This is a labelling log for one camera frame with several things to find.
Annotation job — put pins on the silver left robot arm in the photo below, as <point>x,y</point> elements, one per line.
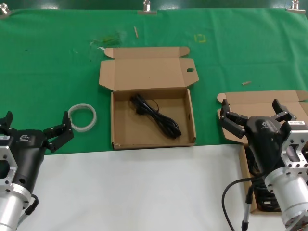
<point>9,211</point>

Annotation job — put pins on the green table cloth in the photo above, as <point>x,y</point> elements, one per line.
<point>48,72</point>

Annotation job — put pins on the crumpled clear plastic wrap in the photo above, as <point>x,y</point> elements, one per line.
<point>109,38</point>

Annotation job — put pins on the metal binder clip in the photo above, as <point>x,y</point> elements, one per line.
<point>3,12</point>
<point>146,10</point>
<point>294,8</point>

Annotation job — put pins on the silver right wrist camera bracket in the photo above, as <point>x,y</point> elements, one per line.
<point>297,134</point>

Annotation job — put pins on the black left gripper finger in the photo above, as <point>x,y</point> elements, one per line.
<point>7,119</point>
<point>60,134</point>

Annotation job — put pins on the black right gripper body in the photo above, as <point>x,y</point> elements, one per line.
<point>264,144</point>

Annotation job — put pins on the cardboard box with lid hole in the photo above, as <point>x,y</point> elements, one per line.
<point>144,69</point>

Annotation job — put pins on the small cardboard scrap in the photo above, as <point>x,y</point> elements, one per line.
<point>246,82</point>

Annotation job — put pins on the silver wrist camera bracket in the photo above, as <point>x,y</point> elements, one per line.
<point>4,150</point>
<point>297,134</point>

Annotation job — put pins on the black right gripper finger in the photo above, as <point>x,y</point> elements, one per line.
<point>232,120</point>
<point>285,114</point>

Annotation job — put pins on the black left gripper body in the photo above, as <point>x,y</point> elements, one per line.
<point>29,154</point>

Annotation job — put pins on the thin wooden stick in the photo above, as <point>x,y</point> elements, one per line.
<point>136,31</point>

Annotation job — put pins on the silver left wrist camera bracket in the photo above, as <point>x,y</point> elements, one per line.
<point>4,150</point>

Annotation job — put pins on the cardboard box without lid hole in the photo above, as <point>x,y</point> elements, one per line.
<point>252,106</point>

